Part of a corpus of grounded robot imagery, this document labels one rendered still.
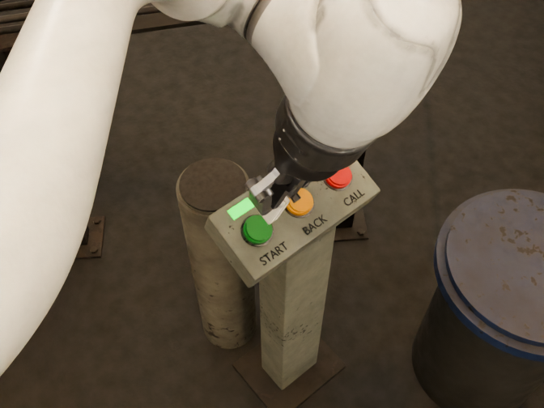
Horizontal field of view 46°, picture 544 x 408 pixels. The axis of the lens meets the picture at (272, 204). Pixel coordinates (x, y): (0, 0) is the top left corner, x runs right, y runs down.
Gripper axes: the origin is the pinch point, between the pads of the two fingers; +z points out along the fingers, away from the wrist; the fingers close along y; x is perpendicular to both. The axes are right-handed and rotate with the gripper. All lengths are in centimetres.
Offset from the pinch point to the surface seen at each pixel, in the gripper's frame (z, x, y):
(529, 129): 70, 12, -105
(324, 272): 26.0, 10.2, -10.7
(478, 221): 21.0, 18.9, -37.0
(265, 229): 8.5, 1.0, -0.4
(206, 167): 23.9, -14.9, -4.5
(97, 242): 84, -30, 9
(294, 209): 8.6, 1.0, -5.7
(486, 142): 71, 8, -91
